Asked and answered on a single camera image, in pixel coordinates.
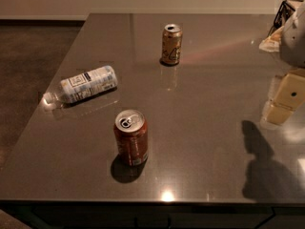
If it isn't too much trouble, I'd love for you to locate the crumpled snack bag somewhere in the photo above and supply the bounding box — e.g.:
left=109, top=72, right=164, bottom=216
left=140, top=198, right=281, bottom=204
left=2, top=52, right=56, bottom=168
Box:
left=259, top=27, right=284, bottom=52

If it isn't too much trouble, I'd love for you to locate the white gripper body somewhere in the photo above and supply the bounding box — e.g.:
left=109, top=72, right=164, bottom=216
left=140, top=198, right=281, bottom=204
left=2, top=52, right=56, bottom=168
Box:
left=280, top=3, right=305, bottom=68

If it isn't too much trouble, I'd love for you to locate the red coke can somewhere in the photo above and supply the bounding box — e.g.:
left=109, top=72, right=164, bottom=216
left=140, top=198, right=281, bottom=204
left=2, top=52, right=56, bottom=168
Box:
left=113, top=110, right=148, bottom=166

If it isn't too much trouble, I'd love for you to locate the gold soda can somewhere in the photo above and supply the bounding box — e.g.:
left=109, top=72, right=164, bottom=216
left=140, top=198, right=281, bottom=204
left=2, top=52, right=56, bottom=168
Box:
left=161, top=24, right=183, bottom=66

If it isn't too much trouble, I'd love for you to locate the black wire basket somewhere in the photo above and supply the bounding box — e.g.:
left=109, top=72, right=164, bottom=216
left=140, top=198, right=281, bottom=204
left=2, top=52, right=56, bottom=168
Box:
left=274, top=0, right=303, bottom=29

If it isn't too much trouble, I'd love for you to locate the clear plastic water bottle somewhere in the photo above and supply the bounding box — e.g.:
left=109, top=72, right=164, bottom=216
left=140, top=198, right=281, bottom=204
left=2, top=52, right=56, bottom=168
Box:
left=43, top=66, right=118, bottom=104

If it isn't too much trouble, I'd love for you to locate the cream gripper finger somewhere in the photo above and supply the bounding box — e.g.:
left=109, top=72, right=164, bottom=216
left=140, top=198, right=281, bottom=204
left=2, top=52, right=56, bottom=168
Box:
left=264, top=73, right=305, bottom=126

